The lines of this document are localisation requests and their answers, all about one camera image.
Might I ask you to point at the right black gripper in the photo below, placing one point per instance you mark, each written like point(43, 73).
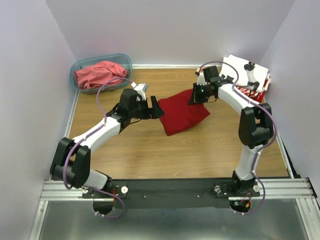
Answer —
point(195, 99)

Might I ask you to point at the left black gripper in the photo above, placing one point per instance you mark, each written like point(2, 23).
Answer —
point(155, 112)

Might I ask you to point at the dark red t shirt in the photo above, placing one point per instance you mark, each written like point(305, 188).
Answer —
point(178, 115)

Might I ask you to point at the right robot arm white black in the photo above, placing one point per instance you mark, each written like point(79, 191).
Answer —
point(255, 129)

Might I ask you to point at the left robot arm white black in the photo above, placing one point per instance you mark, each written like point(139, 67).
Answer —
point(72, 159)

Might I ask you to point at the folded white printed t shirt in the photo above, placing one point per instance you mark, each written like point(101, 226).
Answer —
point(245, 73)

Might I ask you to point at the folded red printed t shirt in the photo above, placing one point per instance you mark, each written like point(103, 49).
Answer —
point(256, 96)

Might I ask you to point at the pink t shirt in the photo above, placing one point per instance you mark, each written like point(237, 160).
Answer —
point(94, 76)

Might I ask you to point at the teal plastic bin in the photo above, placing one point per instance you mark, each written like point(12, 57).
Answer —
point(118, 58)

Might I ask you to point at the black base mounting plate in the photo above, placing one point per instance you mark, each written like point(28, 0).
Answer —
point(173, 193)

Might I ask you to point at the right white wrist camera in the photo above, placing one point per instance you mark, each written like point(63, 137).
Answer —
point(200, 78)

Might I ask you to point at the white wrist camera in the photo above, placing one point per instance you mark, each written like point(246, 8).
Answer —
point(140, 88)
point(200, 78)

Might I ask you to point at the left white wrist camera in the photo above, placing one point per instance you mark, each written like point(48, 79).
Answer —
point(140, 88)

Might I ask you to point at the aluminium extrusion frame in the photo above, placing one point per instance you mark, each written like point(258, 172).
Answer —
point(289, 211)

